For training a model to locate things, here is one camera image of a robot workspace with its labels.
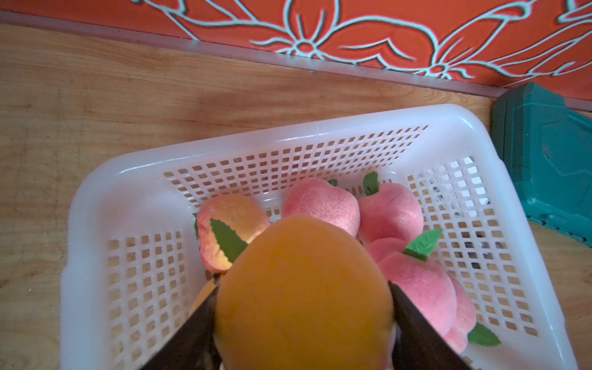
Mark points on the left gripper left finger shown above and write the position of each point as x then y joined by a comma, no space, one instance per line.
192,346

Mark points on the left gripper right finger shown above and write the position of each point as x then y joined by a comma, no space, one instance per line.
418,345

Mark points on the pink plastic perforated basket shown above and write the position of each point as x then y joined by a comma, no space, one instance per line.
134,266

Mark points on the pink peach front with leaf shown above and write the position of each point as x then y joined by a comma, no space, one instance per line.
319,199

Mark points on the pink peach with leaf upper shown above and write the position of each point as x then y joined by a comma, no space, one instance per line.
425,283

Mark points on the pink peach with leaf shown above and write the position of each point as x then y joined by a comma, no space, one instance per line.
319,199
464,322
425,283

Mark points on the yellow red peach front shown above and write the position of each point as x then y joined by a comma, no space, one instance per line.
304,295

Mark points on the orange red peach with leaf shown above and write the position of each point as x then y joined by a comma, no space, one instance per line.
225,227

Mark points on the green plastic tool case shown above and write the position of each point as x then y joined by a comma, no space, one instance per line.
546,147

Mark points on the pink peach with leaf lower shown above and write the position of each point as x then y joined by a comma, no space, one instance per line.
464,322

